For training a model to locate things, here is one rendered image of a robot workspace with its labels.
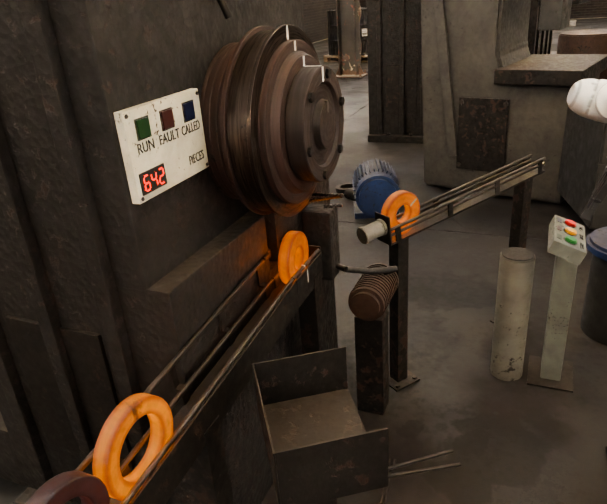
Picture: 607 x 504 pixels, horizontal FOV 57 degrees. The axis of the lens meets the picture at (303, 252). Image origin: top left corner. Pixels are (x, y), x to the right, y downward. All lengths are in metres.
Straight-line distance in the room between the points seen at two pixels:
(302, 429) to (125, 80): 0.77
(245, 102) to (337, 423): 0.71
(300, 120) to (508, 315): 1.21
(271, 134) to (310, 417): 0.62
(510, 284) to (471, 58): 2.22
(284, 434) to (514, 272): 1.17
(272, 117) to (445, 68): 2.89
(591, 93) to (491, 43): 2.23
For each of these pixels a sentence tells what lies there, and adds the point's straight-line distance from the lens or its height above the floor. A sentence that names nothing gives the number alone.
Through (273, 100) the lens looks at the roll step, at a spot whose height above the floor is 1.20.
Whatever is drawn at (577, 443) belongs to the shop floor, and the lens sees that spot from 2.16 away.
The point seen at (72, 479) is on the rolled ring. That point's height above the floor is 0.77.
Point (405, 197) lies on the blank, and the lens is 1.94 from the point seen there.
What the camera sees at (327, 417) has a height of 0.60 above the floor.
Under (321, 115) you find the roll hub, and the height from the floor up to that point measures 1.15.
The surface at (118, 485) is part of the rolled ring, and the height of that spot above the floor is 0.68.
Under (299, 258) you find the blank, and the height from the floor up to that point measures 0.72.
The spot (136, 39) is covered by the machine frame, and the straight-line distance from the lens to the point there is 1.19.
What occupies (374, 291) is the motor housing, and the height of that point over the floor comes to 0.52.
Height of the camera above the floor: 1.42
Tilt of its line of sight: 25 degrees down
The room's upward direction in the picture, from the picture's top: 4 degrees counter-clockwise
